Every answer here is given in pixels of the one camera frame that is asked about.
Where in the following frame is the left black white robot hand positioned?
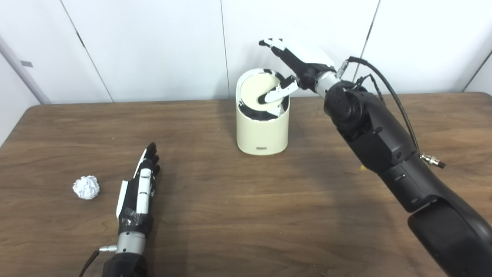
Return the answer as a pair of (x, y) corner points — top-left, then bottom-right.
(116, 142), (161, 236)

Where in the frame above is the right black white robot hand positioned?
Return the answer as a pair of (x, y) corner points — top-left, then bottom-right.
(258, 37), (341, 104)

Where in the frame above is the white paper ball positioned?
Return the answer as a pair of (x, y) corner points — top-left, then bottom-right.
(73, 175), (100, 200)

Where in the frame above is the cream round bin lid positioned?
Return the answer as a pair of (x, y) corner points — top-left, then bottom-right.
(240, 73), (286, 113)

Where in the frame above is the cream-colored round bin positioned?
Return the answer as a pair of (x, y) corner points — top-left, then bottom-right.
(236, 68), (290, 156)

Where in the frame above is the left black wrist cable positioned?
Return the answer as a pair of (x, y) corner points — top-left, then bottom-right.
(79, 245), (118, 277)

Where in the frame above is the grey wall post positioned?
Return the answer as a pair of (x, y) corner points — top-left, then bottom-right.
(0, 37), (51, 105)

